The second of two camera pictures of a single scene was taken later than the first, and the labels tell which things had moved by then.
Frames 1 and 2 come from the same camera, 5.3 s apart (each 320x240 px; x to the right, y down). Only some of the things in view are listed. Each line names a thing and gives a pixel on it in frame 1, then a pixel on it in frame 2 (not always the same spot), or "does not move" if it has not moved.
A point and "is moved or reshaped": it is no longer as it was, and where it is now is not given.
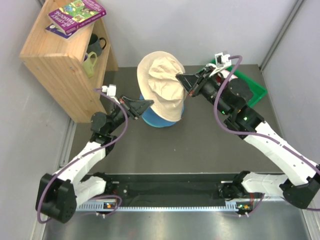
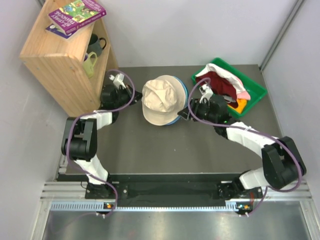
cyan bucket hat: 156,126 → 186,101
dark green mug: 94,44 does not move
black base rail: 172,187 does not move
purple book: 73,16 does not move
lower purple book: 53,29 does not move
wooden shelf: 57,63 does not move
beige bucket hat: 156,72 is moved or reshaped
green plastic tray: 259,91 does not move
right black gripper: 188,81 → 195,106
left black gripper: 138,106 → 128,90
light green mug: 87,66 does not move
